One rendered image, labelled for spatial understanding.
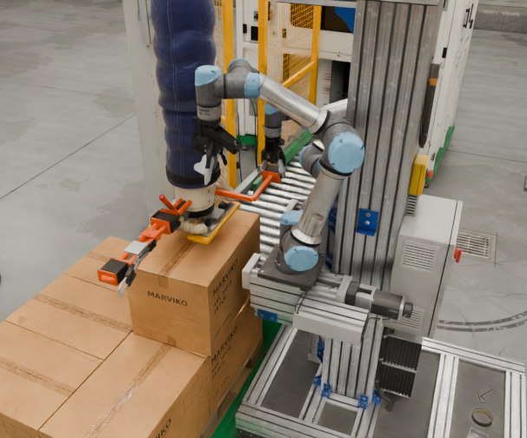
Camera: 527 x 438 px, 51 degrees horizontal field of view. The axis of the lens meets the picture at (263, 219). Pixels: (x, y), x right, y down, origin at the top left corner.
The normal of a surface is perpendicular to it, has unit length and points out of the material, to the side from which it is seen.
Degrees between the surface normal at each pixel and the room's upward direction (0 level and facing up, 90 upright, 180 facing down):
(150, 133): 90
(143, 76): 91
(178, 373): 0
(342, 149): 83
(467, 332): 0
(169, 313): 90
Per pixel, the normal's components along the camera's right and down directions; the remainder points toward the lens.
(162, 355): 0.00, -0.84
